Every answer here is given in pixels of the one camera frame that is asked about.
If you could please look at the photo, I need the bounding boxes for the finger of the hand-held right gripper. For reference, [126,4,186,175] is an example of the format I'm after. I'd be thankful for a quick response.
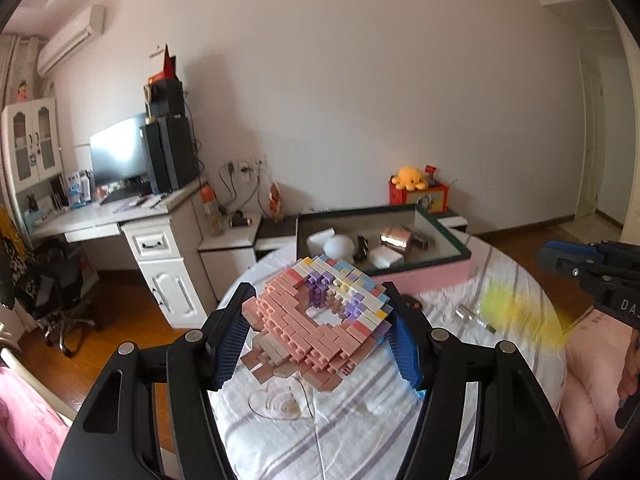
[544,240,603,260]
[537,254,602,283]

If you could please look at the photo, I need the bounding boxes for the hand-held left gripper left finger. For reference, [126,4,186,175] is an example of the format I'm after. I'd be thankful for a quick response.
[52,282,256,480]

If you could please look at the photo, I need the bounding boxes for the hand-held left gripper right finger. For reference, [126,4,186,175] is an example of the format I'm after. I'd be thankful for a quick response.
[382,282,572,480]

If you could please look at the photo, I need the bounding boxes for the yellow highlighter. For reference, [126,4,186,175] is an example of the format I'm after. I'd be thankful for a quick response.
[477,282,572,349]

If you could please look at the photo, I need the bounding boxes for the pink brick donut model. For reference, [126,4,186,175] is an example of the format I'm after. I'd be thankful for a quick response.
[239,256,394,394]

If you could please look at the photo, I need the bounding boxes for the pink storage box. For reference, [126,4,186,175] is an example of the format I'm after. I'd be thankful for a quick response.
[294,204,474,294]

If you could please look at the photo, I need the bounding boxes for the low black white cabinet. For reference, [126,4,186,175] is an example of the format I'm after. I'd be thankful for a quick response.
[197,207,469,302]

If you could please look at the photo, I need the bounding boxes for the pink bedding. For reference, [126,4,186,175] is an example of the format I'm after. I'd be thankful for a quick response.
[559,309,640,467]

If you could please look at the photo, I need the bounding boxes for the white desk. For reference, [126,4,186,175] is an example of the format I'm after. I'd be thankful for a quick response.
[27,175,222,332]

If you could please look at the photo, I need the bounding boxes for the rose gold tin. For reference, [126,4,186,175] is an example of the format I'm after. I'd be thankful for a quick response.
[379,227,414,251]

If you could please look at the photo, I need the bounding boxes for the white door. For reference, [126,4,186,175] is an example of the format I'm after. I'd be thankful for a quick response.
[574,51,617,222]

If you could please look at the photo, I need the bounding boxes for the white robot toy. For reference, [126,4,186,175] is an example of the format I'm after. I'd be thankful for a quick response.
[322,234,357,261]

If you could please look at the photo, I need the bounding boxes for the orange cap bottle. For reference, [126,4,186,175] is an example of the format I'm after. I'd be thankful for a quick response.
[200,183,224,235]

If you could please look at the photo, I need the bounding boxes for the white charger box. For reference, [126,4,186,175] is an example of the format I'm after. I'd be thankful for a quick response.
[307,229,339,254]

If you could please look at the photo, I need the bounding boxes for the red toy box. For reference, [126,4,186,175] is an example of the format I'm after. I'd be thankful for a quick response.
[388,179,450,213]

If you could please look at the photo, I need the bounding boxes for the yellow octopus plush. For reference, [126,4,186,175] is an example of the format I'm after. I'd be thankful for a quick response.
[390,164,429,191]

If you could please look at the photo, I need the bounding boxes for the black office chair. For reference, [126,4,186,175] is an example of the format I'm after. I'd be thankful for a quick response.
[14,239,104,359]

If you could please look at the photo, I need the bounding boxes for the black computer tower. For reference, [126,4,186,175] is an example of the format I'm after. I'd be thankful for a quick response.
[139,115,202,195]

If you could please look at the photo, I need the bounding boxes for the pink blanket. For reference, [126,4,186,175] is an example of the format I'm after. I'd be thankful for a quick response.
[0,364,72,480]

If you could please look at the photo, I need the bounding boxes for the blue white carton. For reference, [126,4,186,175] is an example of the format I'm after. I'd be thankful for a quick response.
[67,169,94,206]

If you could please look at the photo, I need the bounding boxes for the black computer monitor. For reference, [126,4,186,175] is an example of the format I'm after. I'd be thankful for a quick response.
[89,113,150,187]

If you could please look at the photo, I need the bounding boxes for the patterned clothes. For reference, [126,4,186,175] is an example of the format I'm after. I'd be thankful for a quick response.
[0,204,32,312]

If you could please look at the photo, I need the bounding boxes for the black box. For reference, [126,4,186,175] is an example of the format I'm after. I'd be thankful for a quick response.
[143,78,186,119]

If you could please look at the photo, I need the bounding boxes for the white glass-door cabinet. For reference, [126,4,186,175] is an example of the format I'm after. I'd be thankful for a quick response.
[0,97,64,189]

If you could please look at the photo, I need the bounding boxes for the red card box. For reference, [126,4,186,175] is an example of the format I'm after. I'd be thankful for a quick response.
[147,43,179,81]

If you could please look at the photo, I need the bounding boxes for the beige curtain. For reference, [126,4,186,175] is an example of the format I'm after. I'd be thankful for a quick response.
[0,32,52,112]

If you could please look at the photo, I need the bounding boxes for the white air conditioner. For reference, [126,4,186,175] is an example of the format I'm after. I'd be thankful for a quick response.
[37,4,107,77]

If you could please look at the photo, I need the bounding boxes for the black power cable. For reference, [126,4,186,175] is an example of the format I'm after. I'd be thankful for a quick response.
[217,162,262,212]

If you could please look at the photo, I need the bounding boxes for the wall socket strip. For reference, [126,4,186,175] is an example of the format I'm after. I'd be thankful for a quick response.
[223,155,266,176]

